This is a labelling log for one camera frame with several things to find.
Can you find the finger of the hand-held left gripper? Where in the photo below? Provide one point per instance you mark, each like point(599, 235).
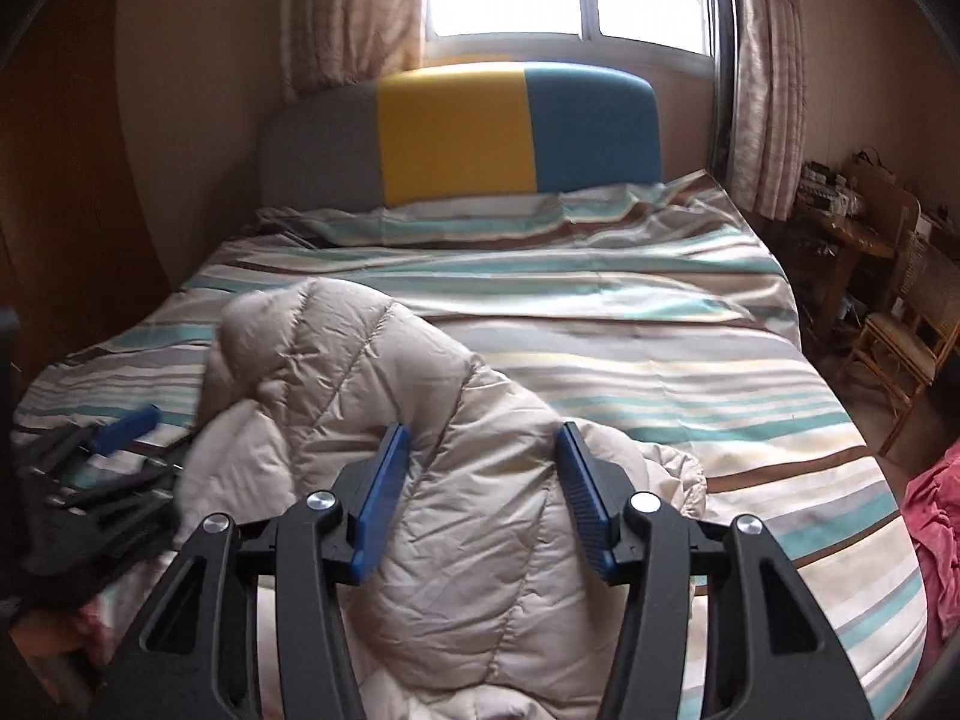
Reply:
point(112, 499)
point(127, 426)

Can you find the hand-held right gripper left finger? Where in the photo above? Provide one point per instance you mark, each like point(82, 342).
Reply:
point(382, 495)

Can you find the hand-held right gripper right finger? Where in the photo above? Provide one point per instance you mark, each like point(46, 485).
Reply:
point(585, 502)

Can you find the beige down jacket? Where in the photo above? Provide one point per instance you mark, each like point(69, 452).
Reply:
point(465, 540)

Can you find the pink floral bed sheet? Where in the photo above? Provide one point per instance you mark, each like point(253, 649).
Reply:
point(112, 615)

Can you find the striped bed cover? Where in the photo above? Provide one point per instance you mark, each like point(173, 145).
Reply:
point(637, 345)

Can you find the brown wooden wardrobe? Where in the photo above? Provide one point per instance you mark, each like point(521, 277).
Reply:
point(60, 202)

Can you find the striped pillow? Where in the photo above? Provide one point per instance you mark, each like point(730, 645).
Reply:
point(420, 225)

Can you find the pink cloth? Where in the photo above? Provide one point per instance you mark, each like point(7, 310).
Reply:
point(937, 532)

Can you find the wooden wicker chair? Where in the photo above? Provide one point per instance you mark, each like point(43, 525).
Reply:
point(885, 199)
point(907, 330)

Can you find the grey yellow blue headboard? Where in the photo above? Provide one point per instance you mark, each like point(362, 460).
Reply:
point(450, 135)

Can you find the wooden table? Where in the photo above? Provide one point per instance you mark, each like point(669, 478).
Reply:
point(862, 240)

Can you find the assorted small items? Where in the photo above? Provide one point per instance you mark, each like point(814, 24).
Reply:
point(829, 191)

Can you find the beige patterned curtain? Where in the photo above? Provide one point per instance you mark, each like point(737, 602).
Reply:
point(765, 90)
point(352, 15)

